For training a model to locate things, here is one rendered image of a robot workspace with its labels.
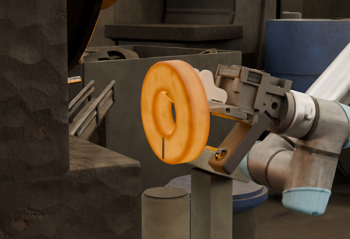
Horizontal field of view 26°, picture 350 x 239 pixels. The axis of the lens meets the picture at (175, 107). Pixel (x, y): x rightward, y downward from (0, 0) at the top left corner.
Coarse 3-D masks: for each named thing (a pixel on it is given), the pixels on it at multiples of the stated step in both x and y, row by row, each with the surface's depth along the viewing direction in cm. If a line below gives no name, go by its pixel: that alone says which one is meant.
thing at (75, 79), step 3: (81, 57) 112; (81, 60) 112; (78, 63) 112; (81, 63) 112; (69, 78) 111; (72, 78) 112; (75, 78) 112; (78, 78) 112; (69, 81) 111; (72, 81) 111; (75, 81) 112; (78, 81) 112
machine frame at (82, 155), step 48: (0, 0) 48; (48, 0) 50; (0, 48) 49; (48, 48) 50; (0, 96) 49; (48, 96) 51; (0, 144) 50; (48, 144) 51; (0, 192) 50; (48, 192) 52; (96, 192) 53
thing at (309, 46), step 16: (272, 32) 444; (288, 32) 434; (304, 32) 429; (320, 32) 427; (336, 32) 428; (272, 48) 445; (288, 48) 435; (304, 48) 430; (320, 48) 429; (336, 48) 430; (272, 64) 446; (288, 64) 436; (304, 64) 431; (320, 64) 430; (304, 80) 433
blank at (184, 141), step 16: (160, 64) 111; (176, 64) 109; (144, 80) 116; (160, 80) 112; (176, 80) 108; (192, 80) 107; (144, 96) 117; (160, 96) 114; (176, 96) 108; (192, 96) 106; (144, 112) 117; (160, 112) 115; (176, 112) 109; (192, 112) 105; (208, 112) 107; (144, 128) 118; (160, 128) 114; (176, 128) 109; (192, 128) 106; (208, 128) 107; (160, 144) 114; (176, 144) 110; (192, 144) 107; (176, 160) 110; (192, 160) 112
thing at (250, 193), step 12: (180, 180) 239; (240, 192) 223; (252, 192) 224; (264, 192) 229; (240, 204) 220; (252, 204) 222; (240, 216) 224; (252, 216) 228; (240, 228) 225; (252, 228) 229
